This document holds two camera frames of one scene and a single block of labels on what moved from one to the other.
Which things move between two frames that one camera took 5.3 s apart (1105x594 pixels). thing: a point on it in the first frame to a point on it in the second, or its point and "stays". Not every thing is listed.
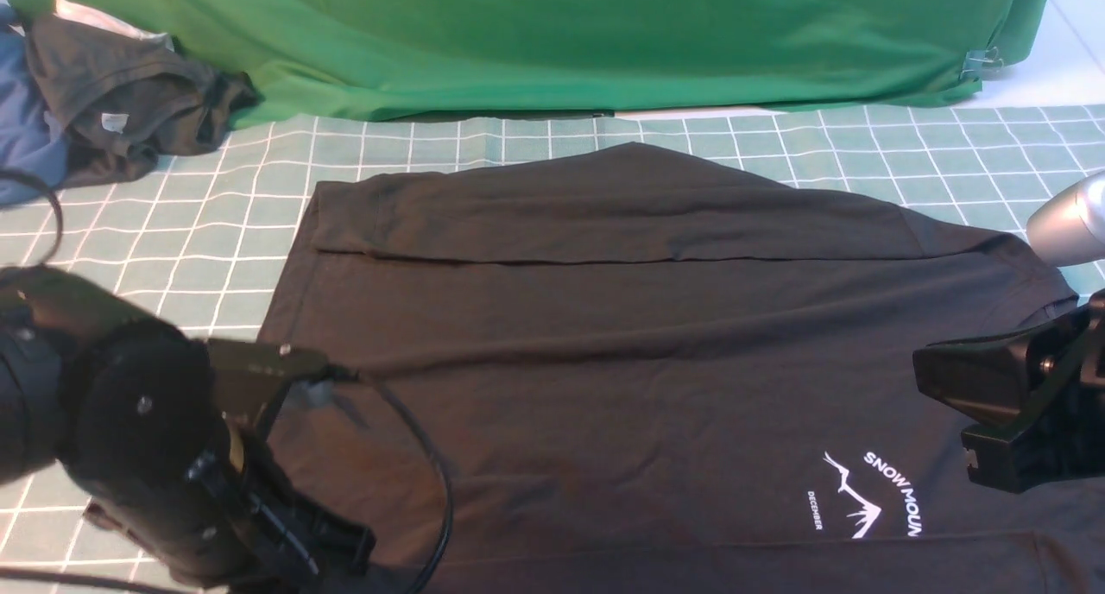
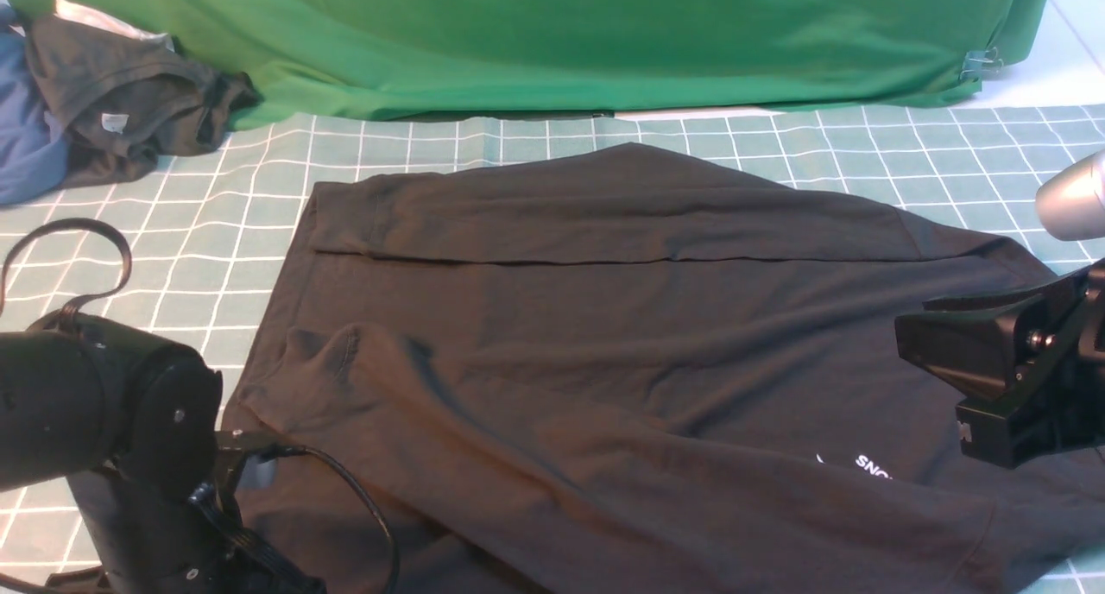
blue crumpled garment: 29,141 stays
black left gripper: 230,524 to 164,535
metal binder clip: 981,64 stays
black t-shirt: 628,369 stays
